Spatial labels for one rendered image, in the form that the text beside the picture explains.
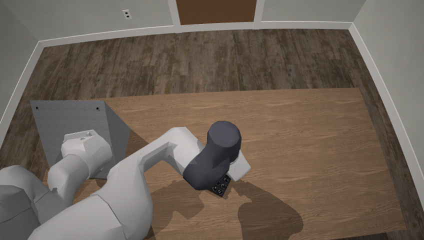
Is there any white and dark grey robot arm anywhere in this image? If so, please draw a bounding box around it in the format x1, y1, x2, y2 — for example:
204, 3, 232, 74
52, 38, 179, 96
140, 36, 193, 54
0, 120, 251, 240

